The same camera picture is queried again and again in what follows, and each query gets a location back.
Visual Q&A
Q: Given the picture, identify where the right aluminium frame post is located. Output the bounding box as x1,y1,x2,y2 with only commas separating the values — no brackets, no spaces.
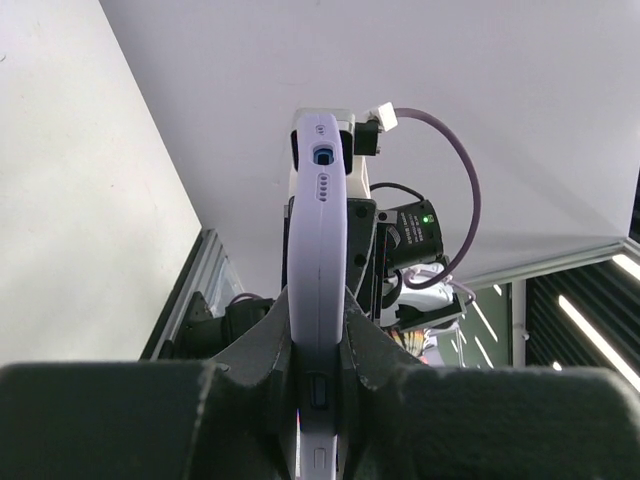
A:
453,237,639,290

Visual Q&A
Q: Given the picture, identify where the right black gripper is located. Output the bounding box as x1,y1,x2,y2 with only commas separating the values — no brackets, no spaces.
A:
279,197,446,326

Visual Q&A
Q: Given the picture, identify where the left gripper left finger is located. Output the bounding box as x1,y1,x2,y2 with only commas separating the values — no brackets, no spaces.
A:
1,296,296,479

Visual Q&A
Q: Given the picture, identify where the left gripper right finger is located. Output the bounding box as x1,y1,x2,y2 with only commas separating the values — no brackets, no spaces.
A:
344,297,639,479

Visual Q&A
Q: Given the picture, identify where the purple phone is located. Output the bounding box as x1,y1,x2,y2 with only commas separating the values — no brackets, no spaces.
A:
287,112,347,479

